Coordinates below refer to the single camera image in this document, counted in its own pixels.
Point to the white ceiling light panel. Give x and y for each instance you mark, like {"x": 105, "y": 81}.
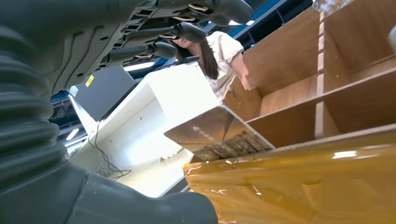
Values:
{"x": 72, "y": 134}
{"x": 139, "y": 66}

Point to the ribbed grey left arm sleeve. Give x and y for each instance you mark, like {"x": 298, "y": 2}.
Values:
{"x": 24, "y": 117}

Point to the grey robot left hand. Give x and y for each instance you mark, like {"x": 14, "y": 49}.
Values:
{"x": 77, "y": 28}

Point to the white reception counter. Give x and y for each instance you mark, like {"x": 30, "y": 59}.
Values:
{"x": 161, "y": 102}

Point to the person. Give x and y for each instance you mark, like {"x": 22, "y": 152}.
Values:
{"x": 222, "y": 49}

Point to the wooden compartment rack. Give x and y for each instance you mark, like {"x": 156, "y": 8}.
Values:
{"x": 355, "y": 108}

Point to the grey laptop with yellow sticker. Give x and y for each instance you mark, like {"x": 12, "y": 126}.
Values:
{"x": 105, "y": 89}

